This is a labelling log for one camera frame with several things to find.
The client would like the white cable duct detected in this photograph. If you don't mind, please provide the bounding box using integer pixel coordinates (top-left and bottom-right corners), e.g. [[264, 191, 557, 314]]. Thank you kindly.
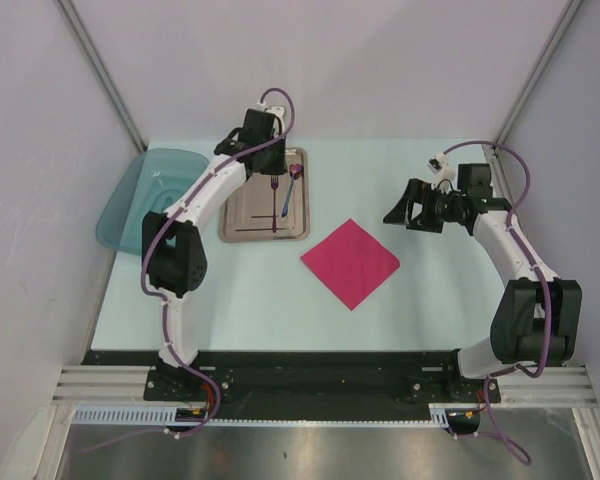
[[71, 406, 449, 431]]

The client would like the aluminium corner post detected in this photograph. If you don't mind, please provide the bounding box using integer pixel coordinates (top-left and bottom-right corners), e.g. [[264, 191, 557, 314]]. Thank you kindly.
[[54, 0, 147, 153], [495, 0, 588, 144]]

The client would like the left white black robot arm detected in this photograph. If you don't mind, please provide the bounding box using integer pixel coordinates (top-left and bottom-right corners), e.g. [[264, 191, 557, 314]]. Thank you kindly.
[[141, 106, 293, 400]]

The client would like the pink paper napkin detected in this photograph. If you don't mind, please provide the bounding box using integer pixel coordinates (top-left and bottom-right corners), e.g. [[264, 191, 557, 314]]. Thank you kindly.
[[301, 219, 400, 311]]

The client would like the right aluminium corner post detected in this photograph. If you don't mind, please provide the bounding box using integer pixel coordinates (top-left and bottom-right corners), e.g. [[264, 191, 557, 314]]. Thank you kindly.
[[495, 0, 588, 144]]

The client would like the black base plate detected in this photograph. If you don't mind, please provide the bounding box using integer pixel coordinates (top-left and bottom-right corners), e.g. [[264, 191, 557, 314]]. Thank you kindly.
[[82, 350, 484, 422]]

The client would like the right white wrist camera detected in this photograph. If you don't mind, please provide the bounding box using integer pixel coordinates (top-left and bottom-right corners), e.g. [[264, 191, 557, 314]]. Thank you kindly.
[[428, 152, 456, 188]]

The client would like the teal plastic container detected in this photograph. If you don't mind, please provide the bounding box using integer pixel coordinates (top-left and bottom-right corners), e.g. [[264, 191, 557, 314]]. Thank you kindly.
[[95, 148, 208, 256]]

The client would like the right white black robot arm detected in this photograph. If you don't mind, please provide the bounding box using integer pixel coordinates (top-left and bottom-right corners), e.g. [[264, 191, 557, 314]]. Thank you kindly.
[[383, 159, 582, 401]]

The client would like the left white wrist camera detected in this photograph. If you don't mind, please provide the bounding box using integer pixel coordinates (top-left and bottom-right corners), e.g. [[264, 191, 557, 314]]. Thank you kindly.
[[256, 102, 287, 120]]

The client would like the steel tray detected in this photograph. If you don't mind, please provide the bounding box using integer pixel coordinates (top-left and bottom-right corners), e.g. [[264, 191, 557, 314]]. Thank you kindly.
[[219, 148, 310, 243]]

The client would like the left aluminium corner post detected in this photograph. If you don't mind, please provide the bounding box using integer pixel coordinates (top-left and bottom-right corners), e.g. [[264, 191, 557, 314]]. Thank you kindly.
[[54, 0, 147, 153]]

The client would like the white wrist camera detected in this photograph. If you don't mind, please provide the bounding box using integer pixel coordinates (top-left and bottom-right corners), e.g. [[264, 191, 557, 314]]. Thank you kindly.
[[428, 152, 456, 188], [256, 102, 287, 120]]

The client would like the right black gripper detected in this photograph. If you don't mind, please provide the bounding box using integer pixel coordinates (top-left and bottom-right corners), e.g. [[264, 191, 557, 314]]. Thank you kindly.
[[384, 178, 466, 234]]

